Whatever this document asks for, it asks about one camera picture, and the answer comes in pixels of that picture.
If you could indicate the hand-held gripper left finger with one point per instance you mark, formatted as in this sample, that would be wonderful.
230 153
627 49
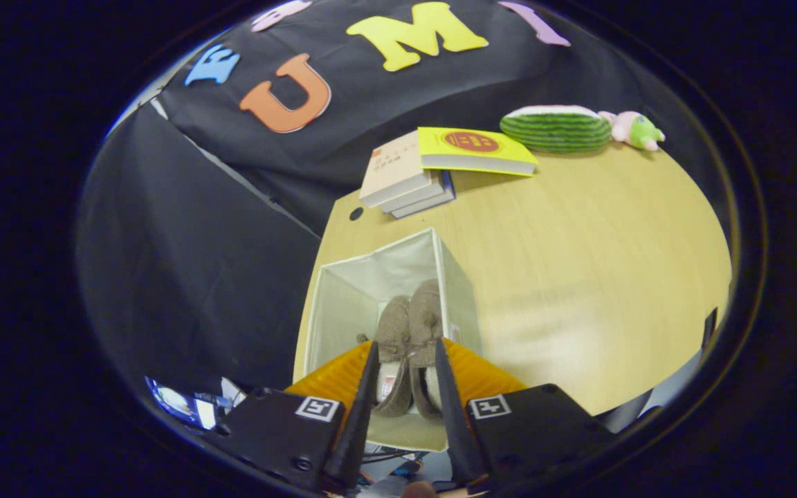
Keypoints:
360 415

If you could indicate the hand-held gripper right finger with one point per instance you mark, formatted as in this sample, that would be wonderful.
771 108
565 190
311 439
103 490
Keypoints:
454 415

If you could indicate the brown fuzzy slipper shoe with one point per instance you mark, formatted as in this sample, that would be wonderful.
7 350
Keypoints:
393 325
426 311

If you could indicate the pale green fabric storage box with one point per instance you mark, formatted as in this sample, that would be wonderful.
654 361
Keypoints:
350 304

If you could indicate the blue printed package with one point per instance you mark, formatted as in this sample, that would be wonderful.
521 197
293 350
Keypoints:
177 401

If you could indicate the white cover book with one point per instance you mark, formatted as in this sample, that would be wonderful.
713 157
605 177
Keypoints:
416 200

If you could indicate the black backdrop cloth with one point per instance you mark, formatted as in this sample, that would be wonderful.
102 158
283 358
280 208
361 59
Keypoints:
184 263

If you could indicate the cream cover book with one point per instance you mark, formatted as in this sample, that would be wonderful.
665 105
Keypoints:
395 169

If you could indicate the yellow book with red label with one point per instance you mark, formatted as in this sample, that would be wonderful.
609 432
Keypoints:
474 155

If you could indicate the watermelon plush cushion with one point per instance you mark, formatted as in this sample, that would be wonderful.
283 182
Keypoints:
554 131

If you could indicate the pink and green plush toy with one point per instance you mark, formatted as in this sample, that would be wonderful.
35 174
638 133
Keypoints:
634 130

